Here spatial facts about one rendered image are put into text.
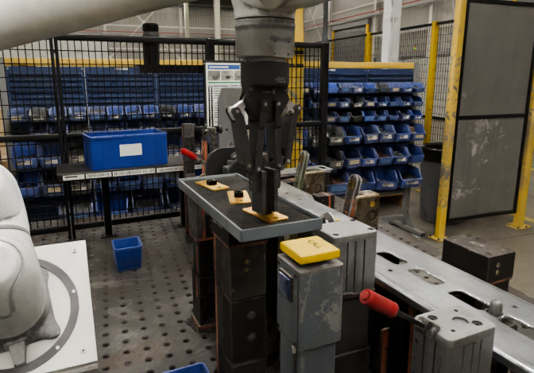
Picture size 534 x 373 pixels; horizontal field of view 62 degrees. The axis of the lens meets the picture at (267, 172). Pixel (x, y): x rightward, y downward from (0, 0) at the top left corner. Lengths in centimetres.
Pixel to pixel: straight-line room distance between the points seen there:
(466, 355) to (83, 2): 62
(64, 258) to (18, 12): 83
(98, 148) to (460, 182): 316
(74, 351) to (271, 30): 88
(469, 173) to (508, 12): 136
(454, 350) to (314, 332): 18
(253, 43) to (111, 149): 123
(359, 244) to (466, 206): 351
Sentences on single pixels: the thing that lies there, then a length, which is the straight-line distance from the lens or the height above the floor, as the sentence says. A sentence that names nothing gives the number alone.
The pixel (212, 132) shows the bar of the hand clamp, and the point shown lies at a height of 120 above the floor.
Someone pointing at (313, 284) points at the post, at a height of 112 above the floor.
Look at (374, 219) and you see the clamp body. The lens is 137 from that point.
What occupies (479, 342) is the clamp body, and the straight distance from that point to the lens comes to 68.
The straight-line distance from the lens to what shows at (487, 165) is 438.
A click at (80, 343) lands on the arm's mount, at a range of 123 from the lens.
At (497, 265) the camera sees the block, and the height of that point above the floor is 100.
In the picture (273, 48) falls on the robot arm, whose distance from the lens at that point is 66.
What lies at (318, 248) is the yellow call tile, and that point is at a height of 116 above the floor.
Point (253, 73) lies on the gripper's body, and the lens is 66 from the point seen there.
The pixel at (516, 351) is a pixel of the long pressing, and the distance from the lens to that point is 77.
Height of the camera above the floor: 138
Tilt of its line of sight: 12 degrees down
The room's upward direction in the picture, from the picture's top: straight up
